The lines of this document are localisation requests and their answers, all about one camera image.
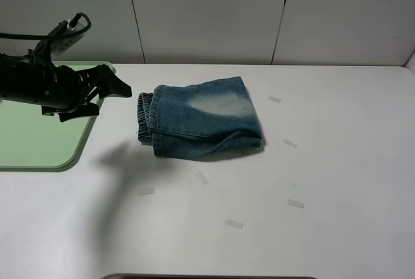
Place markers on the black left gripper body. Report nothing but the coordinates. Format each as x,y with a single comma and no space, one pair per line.
64,94

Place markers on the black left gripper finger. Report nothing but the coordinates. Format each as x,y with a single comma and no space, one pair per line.
102,81
84,110

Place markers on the children's blue denim shorts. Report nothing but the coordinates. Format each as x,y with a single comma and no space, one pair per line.
194,121

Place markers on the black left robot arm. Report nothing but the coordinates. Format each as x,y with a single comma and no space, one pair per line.
34,79

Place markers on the clear tape strip on table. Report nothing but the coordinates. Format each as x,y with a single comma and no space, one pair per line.
288,142

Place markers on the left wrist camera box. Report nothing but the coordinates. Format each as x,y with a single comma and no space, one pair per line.
71,30

